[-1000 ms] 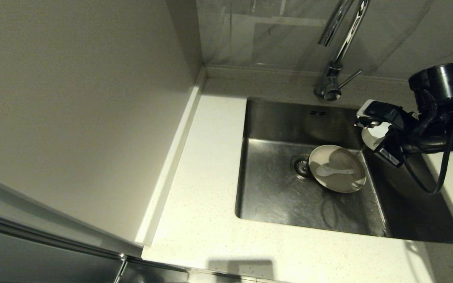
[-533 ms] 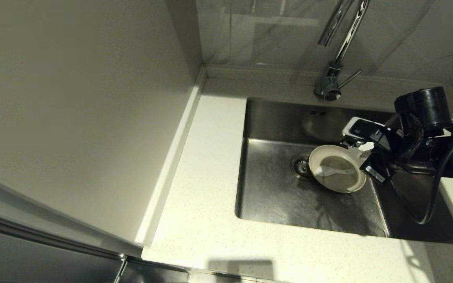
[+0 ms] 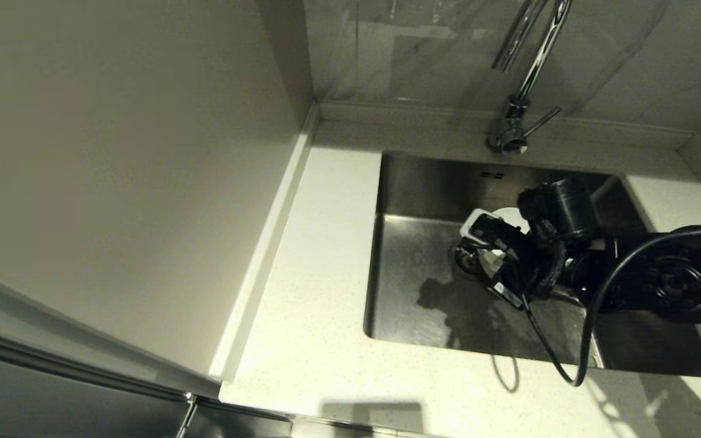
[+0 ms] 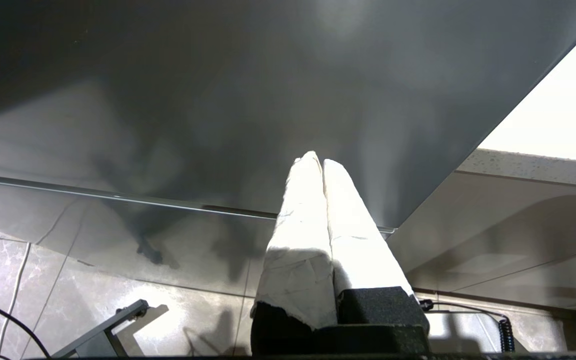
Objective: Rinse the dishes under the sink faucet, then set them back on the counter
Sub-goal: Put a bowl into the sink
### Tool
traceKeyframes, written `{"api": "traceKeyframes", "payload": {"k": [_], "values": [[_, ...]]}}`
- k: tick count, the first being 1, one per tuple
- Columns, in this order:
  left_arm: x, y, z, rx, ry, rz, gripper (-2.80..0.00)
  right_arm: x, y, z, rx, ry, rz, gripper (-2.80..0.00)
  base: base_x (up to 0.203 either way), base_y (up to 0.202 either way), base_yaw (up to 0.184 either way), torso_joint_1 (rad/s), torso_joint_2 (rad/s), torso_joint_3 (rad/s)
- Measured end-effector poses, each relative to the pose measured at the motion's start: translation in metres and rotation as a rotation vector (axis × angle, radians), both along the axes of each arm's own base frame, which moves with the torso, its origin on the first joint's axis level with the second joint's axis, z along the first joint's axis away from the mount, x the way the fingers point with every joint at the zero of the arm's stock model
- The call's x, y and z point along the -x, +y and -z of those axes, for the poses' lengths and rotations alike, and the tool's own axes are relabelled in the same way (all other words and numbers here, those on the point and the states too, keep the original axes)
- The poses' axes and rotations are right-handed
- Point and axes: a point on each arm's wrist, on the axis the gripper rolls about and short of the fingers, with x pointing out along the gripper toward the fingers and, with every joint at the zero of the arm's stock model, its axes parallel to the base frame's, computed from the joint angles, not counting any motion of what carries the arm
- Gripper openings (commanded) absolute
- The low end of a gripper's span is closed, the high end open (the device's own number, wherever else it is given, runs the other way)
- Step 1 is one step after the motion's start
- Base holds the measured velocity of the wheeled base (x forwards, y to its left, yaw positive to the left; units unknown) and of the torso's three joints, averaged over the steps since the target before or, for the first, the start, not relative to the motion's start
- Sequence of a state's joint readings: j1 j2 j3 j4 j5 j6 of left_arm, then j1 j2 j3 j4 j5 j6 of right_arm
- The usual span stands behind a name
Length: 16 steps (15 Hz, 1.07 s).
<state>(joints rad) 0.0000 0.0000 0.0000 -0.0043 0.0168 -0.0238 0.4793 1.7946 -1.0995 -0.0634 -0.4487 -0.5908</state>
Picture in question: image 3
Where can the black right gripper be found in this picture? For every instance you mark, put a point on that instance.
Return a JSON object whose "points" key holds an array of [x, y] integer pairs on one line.
{"points": [[530, 267]]}

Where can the chrome kitchen faucet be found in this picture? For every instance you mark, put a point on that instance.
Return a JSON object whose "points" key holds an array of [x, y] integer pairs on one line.
{"points": [[512, 131]]}

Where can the stainless steel sink basin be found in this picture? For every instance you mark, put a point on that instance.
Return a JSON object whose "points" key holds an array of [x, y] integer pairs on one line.
{"points": [[417, 304]]}

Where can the round metal drain strainer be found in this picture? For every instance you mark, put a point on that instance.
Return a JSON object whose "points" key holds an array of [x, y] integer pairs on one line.
{"points": [[463, 258]]}

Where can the grey under-counter cabinet front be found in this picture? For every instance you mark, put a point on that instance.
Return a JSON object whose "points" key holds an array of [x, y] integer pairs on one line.
{"points": [[235, 423]]}

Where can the beige tall cabinet side panel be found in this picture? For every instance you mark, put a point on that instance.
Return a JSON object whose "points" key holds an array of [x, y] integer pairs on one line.
{"points": [[113, 182]]}

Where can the grey tall cabinet door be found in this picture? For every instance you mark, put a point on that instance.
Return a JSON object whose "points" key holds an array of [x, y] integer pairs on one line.
{"points": [[52, 407]]}

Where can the white black wrist camera box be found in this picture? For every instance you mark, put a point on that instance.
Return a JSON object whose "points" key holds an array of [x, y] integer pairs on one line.
{"points": [[487, 226]]}

